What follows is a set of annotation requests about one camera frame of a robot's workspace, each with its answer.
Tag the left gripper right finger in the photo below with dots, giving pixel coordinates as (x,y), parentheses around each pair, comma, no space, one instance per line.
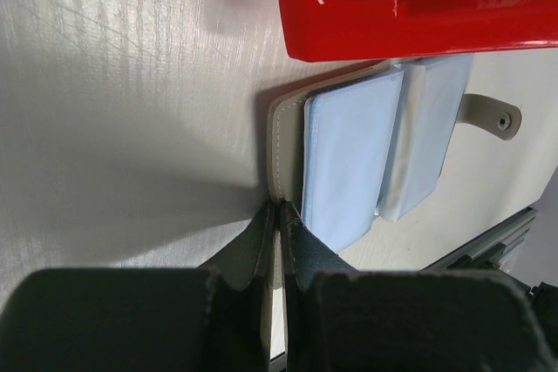
(341,319)

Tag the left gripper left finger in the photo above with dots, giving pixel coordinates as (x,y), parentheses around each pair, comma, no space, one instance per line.
(214,317)

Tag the grey leather card holder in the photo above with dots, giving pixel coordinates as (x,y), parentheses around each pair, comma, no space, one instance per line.
(372,143)

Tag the red plastic bin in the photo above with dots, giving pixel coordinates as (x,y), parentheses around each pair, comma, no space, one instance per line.
(335,30)

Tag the aluminium front rail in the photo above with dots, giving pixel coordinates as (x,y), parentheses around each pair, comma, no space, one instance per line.
(487,249)

